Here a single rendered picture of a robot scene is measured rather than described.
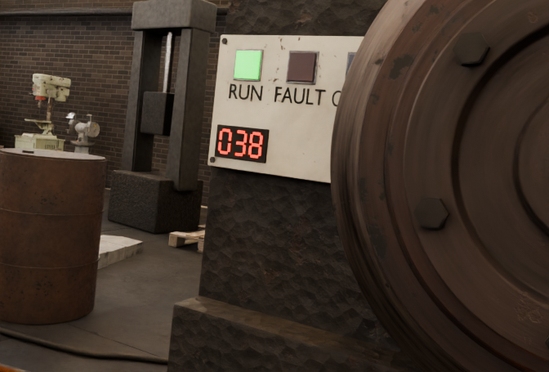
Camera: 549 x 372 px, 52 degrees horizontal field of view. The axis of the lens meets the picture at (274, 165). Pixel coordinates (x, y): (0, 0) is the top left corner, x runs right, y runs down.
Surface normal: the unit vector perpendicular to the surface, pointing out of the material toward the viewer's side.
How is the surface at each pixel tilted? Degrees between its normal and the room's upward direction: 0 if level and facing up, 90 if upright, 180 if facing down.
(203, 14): 90
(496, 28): 90
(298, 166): 90
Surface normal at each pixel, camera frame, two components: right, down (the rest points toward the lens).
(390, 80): -0.47, 0.00
